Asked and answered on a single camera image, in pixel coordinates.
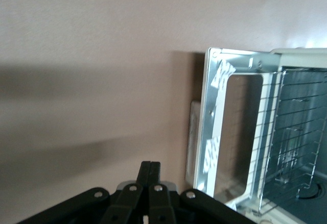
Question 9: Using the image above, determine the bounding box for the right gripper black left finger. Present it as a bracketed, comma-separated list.
[15, 160, 152, 224]

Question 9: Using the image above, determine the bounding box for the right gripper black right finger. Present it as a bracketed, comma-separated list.
[150, 161, 248, 224]

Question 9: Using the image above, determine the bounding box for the grey oven door with handle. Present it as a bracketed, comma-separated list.
[185, 46, 284, 211]

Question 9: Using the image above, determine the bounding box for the oven wire rack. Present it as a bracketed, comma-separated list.
[258, 68, 327, 213]

